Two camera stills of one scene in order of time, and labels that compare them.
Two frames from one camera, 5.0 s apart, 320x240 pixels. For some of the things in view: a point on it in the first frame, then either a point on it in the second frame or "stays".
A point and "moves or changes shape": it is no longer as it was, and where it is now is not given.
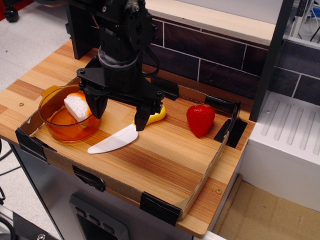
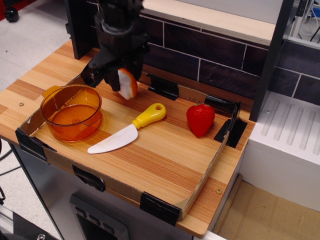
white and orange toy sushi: [77, 106] moves or changes shape
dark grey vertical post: [276, 37] stays
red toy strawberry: [200, 117] stays
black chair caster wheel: [11, 14] stays
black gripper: [128, 83] → [124, 44]
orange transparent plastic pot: [58, 120] stays
